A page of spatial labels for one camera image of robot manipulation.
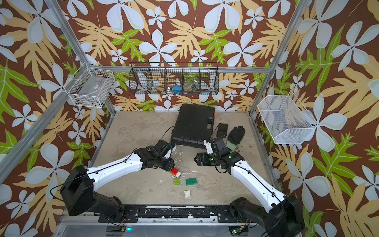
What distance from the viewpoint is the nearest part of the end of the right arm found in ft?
1.86

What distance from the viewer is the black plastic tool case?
3.21 feet

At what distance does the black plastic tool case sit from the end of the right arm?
208mm
